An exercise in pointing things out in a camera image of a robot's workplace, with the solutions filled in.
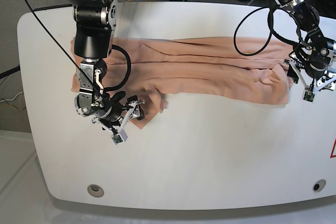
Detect peach T-shirt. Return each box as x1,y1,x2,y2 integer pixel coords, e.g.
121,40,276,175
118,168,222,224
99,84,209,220
70,36,295,130

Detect table grommet hole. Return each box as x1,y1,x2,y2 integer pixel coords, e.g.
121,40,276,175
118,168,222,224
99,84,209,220
313,179,327,192
87,184,104,198

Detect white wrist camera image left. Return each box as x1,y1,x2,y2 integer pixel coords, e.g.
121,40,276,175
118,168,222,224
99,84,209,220
111,131,128,145

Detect left table grommet hole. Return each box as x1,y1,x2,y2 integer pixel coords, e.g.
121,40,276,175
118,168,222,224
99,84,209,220
87,184,104,198

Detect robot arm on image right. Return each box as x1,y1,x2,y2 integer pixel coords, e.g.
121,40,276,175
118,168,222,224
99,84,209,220
266,0,335,102

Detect right table grommet hole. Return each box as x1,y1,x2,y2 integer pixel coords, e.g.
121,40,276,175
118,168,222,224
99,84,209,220
313,179,327,192

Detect white cable on floor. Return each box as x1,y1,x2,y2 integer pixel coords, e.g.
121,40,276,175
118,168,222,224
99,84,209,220
0,91,24,104

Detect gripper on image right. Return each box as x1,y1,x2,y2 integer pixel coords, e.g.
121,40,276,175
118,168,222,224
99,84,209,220
284,57,335,94

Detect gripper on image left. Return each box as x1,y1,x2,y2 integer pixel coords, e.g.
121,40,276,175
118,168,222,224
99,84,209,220
91,91,145,136

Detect yellow cable on floor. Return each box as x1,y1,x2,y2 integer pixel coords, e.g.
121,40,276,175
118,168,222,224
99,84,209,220
0,93,25,113

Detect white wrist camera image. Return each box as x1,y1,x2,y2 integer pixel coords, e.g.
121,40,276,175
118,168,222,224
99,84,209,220
111,131,128,145
303,90,315,102

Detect black bar at left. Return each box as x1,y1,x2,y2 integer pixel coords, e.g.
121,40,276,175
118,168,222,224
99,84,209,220
0,65,20,79

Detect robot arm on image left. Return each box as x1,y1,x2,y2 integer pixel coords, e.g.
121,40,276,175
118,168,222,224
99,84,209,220
69,0,144,143

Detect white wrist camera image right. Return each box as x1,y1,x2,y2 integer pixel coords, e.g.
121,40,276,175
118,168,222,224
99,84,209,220
303,90,315,102

